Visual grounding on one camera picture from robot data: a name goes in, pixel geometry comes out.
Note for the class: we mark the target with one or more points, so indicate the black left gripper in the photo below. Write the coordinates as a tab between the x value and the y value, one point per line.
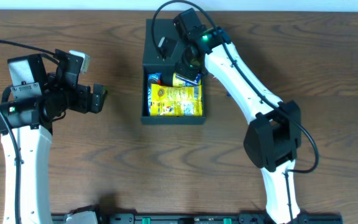
84	98

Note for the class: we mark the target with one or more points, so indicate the blue Oreo cookie pack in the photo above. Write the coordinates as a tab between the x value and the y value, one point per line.
152	78

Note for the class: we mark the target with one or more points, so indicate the yellow snack bag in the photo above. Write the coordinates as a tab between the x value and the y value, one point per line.
176	101

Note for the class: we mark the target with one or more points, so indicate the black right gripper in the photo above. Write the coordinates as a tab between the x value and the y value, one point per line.
186	70

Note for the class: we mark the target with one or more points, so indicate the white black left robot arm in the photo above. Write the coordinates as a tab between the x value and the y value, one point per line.
28	109

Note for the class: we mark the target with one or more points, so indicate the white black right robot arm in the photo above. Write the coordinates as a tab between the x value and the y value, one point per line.
271	140

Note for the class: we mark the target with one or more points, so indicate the black box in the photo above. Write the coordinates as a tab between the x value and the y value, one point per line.
152	64

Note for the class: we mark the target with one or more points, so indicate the yellow Mentos gum bottle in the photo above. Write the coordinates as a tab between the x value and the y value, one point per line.
175	80

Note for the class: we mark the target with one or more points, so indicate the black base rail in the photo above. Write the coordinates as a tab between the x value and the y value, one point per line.
90	217

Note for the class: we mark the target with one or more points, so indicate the blue Eclipse mint pack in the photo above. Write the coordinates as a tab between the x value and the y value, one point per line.
195	82

